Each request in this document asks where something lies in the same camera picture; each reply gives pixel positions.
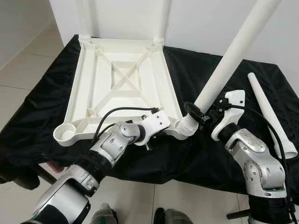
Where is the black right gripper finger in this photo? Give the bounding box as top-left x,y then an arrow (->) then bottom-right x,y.
184,101 -> 205,123

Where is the white plastic children table top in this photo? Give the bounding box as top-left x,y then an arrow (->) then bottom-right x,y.
53,36 -> 200,148

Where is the black table cloth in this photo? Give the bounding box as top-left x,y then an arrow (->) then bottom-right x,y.
0,34 -> 299,194

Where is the grey robot right leg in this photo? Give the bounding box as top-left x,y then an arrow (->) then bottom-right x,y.
153,207 -> 194,224

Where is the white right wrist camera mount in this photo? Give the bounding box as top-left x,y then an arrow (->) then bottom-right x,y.
211,90 -> 247,142

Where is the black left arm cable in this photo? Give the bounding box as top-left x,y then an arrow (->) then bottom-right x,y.
93,106 -> 160,145

